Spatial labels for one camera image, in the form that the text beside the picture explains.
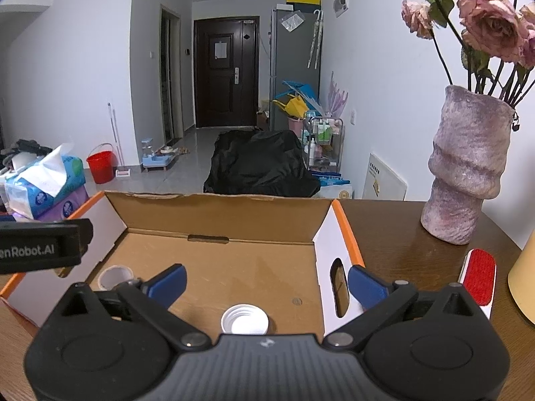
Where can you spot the blue packets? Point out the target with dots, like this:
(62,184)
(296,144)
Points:
(334,186)

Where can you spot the white tape roll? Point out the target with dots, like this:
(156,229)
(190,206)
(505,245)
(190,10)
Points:
(125,271)

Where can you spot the white mop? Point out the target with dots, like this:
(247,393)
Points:
(121,171)

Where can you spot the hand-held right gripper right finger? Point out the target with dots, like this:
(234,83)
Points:
(365,286)

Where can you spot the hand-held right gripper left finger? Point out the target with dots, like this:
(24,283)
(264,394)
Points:
(169,284)

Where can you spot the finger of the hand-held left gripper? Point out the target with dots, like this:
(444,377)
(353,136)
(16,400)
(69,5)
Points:
(50,227)

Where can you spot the dark clutter pile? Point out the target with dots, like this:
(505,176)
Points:
(25,150)

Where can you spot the dark side door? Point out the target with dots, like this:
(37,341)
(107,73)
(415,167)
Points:
(169,79)

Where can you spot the black cloth cover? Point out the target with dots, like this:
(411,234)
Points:
(259,163)

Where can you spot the clear plastic bag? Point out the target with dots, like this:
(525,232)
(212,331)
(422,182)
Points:
(291,21)

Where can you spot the purple tissue pack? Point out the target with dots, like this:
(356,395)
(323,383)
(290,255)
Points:
(69,206)

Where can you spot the dark brown entrance door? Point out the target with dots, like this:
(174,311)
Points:
(209,92)

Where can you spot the metal trolley with bottles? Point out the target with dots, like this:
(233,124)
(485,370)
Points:
(324,133)

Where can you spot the red bucket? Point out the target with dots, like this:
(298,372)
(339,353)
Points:
(101,167)

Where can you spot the red and white lint brush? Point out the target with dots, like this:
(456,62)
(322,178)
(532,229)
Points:
(480,275)

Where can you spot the bunch of dried pink roses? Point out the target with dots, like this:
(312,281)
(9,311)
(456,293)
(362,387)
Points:
(489,21)

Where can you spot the white paper sheet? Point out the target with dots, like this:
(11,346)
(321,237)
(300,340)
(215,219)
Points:
(220,49)

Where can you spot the yellow and black box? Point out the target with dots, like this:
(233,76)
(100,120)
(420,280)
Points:
(303,2)

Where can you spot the yellow thermos jug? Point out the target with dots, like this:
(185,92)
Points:
(522,288)

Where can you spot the white folded umbrella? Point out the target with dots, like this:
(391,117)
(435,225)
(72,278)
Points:
(314,37)

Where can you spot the orange cardboard box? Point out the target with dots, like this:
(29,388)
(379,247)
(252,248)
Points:
(250,267)

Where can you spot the white threaded bottle cap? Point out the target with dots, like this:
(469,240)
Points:
(244,323)

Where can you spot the white board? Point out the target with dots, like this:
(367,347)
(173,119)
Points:
(386,179)

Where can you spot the pink bin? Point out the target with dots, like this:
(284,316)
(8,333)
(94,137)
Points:
(296,127)

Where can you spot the pink textured vase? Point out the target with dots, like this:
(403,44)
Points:
(464,163)

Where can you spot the white wall socket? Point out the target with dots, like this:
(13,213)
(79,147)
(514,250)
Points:
(353,117)

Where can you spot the blue tissue pack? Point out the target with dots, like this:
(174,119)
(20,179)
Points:
(37,183)

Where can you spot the blue pet water dispenser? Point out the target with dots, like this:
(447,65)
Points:
(154,156)

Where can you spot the purple wall decoration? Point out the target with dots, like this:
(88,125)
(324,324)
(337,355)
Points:
(337,96)

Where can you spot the brown cardboard carton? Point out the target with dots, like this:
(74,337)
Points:
(263,117)

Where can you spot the grey refrigerator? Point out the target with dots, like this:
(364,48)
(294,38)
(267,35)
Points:
(288,67)

